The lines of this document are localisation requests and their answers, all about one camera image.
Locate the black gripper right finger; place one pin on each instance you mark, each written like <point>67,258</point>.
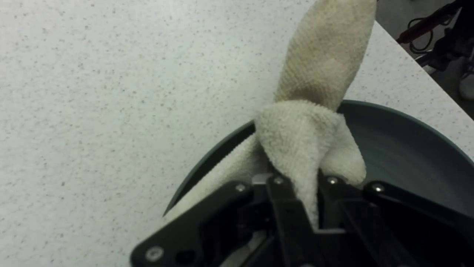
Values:
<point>394,227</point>

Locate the beige cloth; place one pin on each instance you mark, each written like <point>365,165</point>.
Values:
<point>316,98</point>

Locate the dark green round plate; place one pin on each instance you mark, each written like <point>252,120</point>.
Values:
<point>409,148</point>

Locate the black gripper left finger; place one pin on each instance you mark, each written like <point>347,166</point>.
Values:
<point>222,227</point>

